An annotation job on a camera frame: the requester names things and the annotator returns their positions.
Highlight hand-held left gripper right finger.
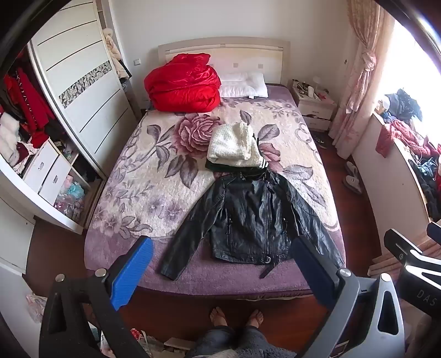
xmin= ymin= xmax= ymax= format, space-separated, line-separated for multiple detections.
xmin=290 ymin=236 xmax=405 ymax=358

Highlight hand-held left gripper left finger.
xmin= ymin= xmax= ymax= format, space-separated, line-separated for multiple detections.
xmin=39 ymin=236 xmax=154 ymax=358

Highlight black leather jacket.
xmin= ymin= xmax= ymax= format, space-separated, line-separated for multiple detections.
xmin=159 ymin=170 xmax=345 ymax=281

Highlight pile of pastel clothes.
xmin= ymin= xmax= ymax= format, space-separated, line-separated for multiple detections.
xmin=53 ymin=175 xmax=85 ymax=221

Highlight dark blue clothes pile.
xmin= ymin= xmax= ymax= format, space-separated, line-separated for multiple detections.
xmin=383 ymin=88 xmax=423 ymax=123

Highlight bed with beige headboard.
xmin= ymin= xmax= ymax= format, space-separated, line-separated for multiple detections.
xmin=84 ymin=37 xmax=345 ymax=297

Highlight person's right foot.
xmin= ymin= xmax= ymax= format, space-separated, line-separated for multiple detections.
xmin=245 ymin=309 xmax=264 ymax=328

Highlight person's foot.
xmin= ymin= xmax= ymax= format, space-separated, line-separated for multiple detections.
xmin=209 ymin=307 xmax=230 ymax=328
xmin=245 ymin=309 xmax=264 ymax=328

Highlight person's right leg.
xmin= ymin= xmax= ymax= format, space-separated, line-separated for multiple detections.
xmin=238 ymin=325 xmax=270 ymax=350

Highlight person's leg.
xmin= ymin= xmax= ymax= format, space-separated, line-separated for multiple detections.
xmin=186 ymin=326 xmax=240 ymax=358
xmin=238 ymin=325 xmax=270 ymax=350

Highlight person's left foot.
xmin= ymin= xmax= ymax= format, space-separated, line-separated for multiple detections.
xmin=209 ymin=307 xmax=230 ymax=328

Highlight pink cloth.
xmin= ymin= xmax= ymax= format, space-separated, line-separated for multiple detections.
xmin=26 ymin=292 xmax=48 ymax=323

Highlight person's left leg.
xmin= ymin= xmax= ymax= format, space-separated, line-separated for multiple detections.
xmin=186 ymin=326 xmax=240 ymax=358

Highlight white wardrobe drawer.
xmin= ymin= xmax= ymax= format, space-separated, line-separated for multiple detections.
xmin=22 ymin=141 xmax=59 ymax=192
xmin=38 ymin=158 xmax=74 ymax=206

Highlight white wardrobe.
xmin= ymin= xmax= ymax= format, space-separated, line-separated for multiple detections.
xmin=0 ymin=0 xmax=139 ymax=235

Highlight dark green striped garment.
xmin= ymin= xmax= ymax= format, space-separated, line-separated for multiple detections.
xmin=205 ymin=134 xmax=269 ymax=173

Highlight white fluffy folded sweater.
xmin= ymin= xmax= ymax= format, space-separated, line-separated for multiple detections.
xmin=207 ymin=122 xmax=264 ymax=169

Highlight white nightstand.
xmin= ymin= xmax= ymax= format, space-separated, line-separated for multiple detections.
xmin=291 ymin=78 xmax=337 ymax=131

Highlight pink patterned curtain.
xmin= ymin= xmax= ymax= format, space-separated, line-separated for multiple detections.
xmin=327 ymin=0 xmax=395 ymax=159

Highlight white fluffy garment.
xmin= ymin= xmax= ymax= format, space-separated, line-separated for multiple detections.
xmin=0 ymin=113 xmax=22 ymax=163

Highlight white sliding wardrobe door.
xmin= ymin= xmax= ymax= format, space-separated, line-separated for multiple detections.
xmin=28 ymin=0 xmax=139 ymax=180

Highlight white pillow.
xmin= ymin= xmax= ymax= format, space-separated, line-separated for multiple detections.
xmin=219 ymin=71 xmax=268 ymax=99

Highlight red quilt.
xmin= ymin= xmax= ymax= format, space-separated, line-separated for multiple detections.
xmin=144 ymin=53 xmax=221 ymax=112

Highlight red hanging coats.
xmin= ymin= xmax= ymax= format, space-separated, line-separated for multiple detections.
xmin=3 ymin=67 xmax=56 ymax=133

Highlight cream hanging garment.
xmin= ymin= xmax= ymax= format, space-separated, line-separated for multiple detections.
xmin=103 ymin=28 xmax=131 ymax=80

